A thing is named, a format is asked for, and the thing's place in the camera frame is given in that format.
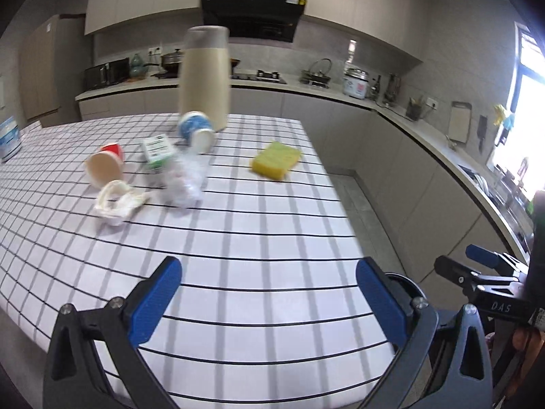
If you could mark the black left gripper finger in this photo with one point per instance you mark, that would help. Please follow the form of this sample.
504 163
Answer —
74 376
453 343

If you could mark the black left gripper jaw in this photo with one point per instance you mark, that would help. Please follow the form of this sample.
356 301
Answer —
464 272

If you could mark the steel kitchen sink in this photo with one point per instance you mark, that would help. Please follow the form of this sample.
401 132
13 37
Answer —
512 208

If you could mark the dark round trash bin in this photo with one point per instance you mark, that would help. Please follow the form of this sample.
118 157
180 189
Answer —
403 293

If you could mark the person's right hand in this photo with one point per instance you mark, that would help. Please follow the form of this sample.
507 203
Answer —
527 337

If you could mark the black cleaver knife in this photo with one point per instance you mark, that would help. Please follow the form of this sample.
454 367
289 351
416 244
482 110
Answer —
482 131

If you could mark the yellow blue hanging gloves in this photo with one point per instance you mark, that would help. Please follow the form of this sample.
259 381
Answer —
505 120

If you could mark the white cutting board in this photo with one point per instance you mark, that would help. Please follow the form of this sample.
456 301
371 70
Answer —
460 119

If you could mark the black white checkered tablecloth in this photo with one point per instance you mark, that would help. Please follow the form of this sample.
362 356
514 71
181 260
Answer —
268 313

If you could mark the white crumpled tissue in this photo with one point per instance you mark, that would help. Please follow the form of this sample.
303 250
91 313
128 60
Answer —
117 201

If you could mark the black utensil holder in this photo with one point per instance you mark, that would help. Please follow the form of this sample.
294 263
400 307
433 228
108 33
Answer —
415 108

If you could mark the red paper cup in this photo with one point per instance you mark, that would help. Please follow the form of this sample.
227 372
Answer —
105 165

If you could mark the clear crumpled plastic bag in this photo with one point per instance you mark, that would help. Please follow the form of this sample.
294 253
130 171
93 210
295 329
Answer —
183 176

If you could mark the white blue tub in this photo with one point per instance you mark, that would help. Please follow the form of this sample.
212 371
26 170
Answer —
10 142

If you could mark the green white milk carton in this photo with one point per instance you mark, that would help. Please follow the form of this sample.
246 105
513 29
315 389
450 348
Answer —
157 150

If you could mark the white rice cooker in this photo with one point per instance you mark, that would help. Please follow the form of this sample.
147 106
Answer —
355 83

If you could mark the yellow green sponge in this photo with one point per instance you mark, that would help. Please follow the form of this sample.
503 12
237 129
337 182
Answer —
275 161

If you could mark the steel kettle on stand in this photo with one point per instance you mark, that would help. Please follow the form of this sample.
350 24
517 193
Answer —
317 74

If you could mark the blue white yogurt cup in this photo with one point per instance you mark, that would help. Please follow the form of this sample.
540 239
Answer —
196 129

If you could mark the black microwave oven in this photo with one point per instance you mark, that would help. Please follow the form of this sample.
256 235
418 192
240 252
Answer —
107 74

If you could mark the green ceramic vase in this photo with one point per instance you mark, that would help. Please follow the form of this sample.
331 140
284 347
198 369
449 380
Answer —
137 67

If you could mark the gas stove top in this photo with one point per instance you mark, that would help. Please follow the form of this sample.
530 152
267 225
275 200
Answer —
259 75

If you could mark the brown refrigerator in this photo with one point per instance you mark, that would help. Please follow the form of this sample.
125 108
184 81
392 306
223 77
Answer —
51 65

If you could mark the black cooking pot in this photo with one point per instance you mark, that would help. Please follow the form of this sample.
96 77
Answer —
171 62

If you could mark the beige thermos jug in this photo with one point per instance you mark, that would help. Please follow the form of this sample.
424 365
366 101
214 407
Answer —
204 81

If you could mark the black range hood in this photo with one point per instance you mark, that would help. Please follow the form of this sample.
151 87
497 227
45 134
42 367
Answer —
274 20

